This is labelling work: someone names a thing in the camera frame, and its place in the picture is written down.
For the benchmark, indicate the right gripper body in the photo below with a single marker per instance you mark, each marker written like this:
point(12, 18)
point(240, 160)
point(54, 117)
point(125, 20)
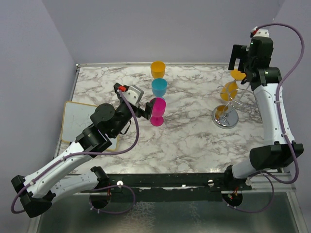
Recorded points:
point(248, 65)

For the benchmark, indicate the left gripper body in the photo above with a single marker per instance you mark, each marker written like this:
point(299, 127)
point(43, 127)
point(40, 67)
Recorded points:
point(124, 112)

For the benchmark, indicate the pink wine glass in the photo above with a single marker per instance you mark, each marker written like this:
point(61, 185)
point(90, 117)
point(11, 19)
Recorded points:
point(158, 111)

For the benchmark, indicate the blue wine glass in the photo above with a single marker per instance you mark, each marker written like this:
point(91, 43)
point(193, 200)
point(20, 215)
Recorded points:
point(159, 87)

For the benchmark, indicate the yellow wine glass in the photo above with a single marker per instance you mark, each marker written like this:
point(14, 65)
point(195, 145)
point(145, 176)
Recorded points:
point(230, 90)
point(158, 69)

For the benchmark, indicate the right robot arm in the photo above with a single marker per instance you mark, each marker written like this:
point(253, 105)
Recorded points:
point(280, 148)

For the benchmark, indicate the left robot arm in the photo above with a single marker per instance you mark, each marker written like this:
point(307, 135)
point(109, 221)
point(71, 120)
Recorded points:
point(38, 191)

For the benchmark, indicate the chrome wine glass rack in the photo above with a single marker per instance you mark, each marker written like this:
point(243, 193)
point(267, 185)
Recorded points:
point(226, 115)

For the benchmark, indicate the small yellow-framed whiteboard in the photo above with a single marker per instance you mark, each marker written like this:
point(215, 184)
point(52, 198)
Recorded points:
point(76, 117)

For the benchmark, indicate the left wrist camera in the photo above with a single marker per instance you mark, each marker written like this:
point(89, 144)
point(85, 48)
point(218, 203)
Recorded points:
point(132, 93)

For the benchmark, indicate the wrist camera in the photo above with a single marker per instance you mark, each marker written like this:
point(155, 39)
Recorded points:
point(256, 32)
point(132, 93)

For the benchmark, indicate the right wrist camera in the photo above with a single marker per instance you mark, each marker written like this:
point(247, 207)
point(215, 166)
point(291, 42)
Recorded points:
point(256, 32)

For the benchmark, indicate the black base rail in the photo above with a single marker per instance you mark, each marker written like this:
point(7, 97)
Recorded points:
point(169, 187)

